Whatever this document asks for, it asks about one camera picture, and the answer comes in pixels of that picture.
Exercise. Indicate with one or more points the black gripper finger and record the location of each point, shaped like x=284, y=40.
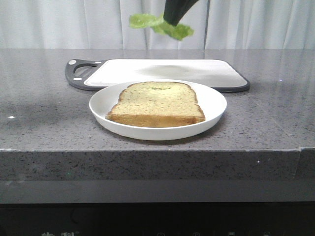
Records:
x=175, y=10

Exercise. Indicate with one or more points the green lettuce leaf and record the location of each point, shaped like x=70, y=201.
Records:
x=160, y=26

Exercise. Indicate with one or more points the bottom bread slice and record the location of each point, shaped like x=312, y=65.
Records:
x=157, y=105

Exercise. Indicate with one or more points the white round plate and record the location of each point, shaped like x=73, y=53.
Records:
x=212, y=103

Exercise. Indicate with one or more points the white curtain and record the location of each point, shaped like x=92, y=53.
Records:
x=103, y=24

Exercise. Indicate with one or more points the black appliance front panel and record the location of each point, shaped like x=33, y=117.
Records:
x=172, y=219

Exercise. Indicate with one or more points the white cutting board black handle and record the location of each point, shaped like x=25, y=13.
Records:
x=96, y=75

